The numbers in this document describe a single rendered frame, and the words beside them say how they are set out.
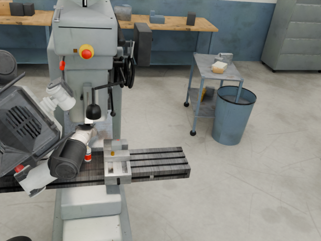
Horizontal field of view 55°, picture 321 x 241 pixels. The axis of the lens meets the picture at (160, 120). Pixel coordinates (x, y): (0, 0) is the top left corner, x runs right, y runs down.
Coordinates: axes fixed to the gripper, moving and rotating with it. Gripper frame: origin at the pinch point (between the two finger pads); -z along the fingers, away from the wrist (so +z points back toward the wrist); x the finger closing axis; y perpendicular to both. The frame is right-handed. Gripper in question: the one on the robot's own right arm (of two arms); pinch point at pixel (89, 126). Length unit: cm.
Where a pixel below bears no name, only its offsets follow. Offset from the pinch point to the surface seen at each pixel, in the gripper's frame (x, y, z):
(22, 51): 240, 97, -328
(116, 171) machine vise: -19.6, 20.0, 10.8
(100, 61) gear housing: -10.3, -43.9, 9.9
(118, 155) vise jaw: -18.0, 15.8, 1.3
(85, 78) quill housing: -2.6, -34.1, 9.0
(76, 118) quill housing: 2.4, -11.3, 10.7
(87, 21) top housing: -9, -64, 21
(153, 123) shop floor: -11, 121, -209
